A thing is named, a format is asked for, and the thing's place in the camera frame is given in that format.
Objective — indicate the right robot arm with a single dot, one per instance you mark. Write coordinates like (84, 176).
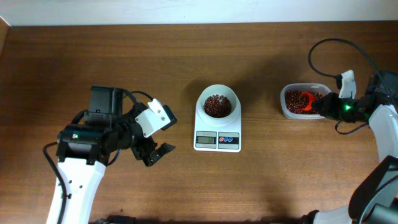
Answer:
(375, 200)

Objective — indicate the white digital kitchen scale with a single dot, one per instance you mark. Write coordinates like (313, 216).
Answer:
(217, 135)

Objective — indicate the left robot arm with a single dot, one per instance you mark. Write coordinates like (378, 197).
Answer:
(79, 170)

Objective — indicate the white round bowl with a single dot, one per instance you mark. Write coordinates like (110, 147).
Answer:
(219, 90)

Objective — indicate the orange measuring scoop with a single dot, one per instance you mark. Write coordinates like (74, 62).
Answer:
(310, 98)

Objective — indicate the red adzuki beans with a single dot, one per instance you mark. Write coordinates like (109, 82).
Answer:
(294, 102)

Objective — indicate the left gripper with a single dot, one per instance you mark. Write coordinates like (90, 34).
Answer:
(148, 145)

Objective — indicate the beans in white bowl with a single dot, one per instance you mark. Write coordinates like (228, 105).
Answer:
(217, 106)

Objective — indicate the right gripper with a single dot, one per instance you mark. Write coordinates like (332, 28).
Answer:
(329, 106)

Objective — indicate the clear plastic container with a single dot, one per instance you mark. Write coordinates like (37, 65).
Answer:
(320, 88)

